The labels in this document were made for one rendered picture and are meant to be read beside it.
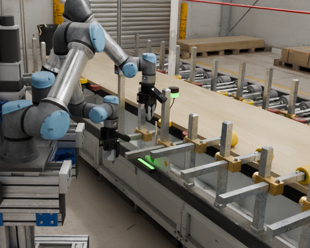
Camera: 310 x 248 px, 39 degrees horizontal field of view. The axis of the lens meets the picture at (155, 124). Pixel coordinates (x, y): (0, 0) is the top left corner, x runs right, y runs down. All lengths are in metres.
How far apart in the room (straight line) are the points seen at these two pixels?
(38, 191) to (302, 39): 9.55
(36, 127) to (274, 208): 1.19
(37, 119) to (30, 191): 0.32
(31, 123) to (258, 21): 10.46
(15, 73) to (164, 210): 1.57
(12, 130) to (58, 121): 0.20
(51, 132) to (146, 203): 1.70
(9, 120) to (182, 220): 1.49
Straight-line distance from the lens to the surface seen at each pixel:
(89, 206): 3.55
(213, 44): 10.29
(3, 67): 1.99
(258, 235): 2.00
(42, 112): 1.68
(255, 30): 11.94
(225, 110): 3.00
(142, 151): 2.34
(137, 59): 2.30
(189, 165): 2.28
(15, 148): 1.78
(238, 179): 2.34
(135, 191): 3.41
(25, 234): 2.27
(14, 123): 1.75
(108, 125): 2.17
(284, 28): 11.27
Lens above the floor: 1.76
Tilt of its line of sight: 19 degrees down
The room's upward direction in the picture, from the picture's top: 2 degrees clockwise
